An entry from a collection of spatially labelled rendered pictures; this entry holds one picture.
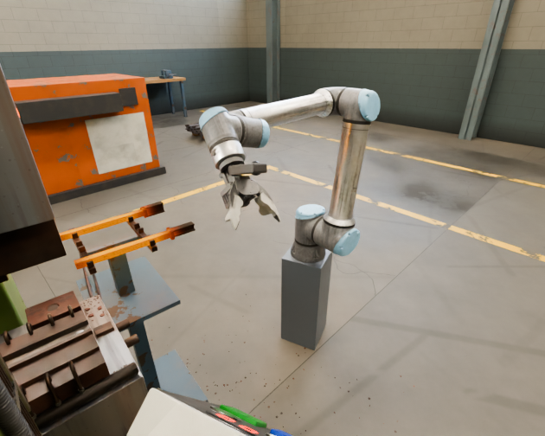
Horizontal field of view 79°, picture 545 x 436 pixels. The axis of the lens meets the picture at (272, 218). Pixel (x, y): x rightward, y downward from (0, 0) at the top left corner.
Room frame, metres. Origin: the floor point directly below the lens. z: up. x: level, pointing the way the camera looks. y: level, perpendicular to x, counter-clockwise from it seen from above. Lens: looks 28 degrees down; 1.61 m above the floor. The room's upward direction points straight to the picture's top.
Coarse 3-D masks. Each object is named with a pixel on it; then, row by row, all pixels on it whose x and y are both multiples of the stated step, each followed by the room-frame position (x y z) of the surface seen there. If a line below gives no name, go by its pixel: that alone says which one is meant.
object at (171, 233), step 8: (184, 224) 1.14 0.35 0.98; (192, 224) 1.14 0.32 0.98; (168, 232) 1.08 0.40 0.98; (176, 232) 1.10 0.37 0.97; (184, 232) 1.12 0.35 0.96; (136, 240) 1.02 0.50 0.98; (144, 240) 1.02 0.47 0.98; (160, 240) 1.05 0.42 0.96; (112, 248) 0.97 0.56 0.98; (120, 248) 0.97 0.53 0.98; (128, 248) 0.98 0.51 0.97; (136, 248) 1.00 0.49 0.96; (88, 256) 0.92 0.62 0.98; (96, 256) 0.92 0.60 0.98; (104, 256) 0.93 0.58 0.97; (112, 256) 0.95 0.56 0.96; (80, 264) 0.89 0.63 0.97
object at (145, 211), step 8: (144, 208) 1.27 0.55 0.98; (152, 208) 1.30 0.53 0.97; (160, 208) 1.32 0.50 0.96; (120, 216) 1.21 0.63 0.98; (128, 216) 1.22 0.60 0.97; (136, 216) 1.24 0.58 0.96; (144, 216) 1.25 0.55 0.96; (96, 224) 1.15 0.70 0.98; (104, 224) 1.16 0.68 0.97; (112, 224) 1.18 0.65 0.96; (64, 232) 1.09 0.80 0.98; (72, 232) 1.09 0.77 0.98; (80, 232) 1.10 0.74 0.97; (88, 232) 1.12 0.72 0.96
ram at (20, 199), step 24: (0, 72) 0.46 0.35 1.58; (0, 96) 0.46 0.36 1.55; (0, 120) 0.45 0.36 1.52; (0, 144) 0.45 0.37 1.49; (24, 144) 0.46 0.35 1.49; (0, 168) 0.44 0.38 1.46; (24, 168) 0.46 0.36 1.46; (0, 192) 0.43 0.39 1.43; (24, 192) 0.45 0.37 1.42; (0, 216) 0.42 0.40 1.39; (24, 216) 0.44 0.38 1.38; (48, 216) 0.46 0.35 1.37
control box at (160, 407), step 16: (144, 400) 0.27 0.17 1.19; (160, 400) 0.27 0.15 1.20; (176, 400) 0.27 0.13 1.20; (192, 400) 0.32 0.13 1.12; (144, 416) 0.26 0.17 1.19; (160, 416) 0.25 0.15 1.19; (176, 416) 0.25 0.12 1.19; (192, 416) 0.25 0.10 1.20; (208, 416) 0.25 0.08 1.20; (128, 432) 0.24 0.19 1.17; (144, 432) 0.24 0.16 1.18; (160, 432) 0.24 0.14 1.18; (176, 432) 0.24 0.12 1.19; (192, 432) 0.23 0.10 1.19; (208, 432) 0.23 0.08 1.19; (224, 432) 0.23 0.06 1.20; (240, 432) 0.23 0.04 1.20
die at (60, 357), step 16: (64, 320) 0.62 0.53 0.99; (80, 320) 0.61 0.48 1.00; (32, 336) 0.57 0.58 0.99; (48, 336) 0.56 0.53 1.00; (80, 336) 0.56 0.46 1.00; (0, 352) 0.52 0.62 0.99; (48, 352) 0.52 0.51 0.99; (64, 352) 0.52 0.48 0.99; (80, 352) 0.52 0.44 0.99; (96, 352) 0.53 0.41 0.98; (16, 368) 0.48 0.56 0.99; (32, 368) 0.48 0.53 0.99; (48, 368) 0.48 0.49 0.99; (64, 368) 0.49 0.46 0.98; (80, 368) 0.49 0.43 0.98; (96, 368) 0.49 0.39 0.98; (32, 384) 0.45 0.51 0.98; (64, 384) 0.45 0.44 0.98; (32, 400) 0.42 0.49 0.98; (48, 400) 0.43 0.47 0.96
